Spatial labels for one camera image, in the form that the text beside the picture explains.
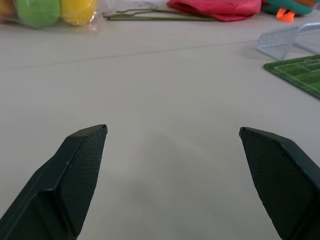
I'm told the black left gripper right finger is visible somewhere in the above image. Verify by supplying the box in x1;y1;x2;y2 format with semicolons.
238;126;320;240

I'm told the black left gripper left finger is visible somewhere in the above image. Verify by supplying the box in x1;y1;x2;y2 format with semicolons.
0;124;109;240

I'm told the white toy soccer goal net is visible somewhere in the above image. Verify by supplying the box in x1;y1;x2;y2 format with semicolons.
256;22;320;61

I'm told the clear plastic bag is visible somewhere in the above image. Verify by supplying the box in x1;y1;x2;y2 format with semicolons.
0;0;118;37

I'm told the green soccer field mat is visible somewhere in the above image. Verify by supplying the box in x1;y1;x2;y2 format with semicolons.
263;54;320;101

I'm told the green flower stem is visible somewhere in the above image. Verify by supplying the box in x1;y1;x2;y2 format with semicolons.
107;16;216;22

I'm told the yellow fuzzy ball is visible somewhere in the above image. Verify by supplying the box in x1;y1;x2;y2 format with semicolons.
59;0;98;27

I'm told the orange fuzzy ball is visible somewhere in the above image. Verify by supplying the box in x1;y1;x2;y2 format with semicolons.
0;0;16;17

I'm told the red folded cloth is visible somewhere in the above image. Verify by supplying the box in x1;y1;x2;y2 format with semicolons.
166;0;263;23

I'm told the green fuzzy ball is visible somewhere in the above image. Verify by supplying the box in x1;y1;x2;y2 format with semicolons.
14;0;61;28

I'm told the teal and orange toy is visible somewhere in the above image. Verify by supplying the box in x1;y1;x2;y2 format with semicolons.
261;0;315;23

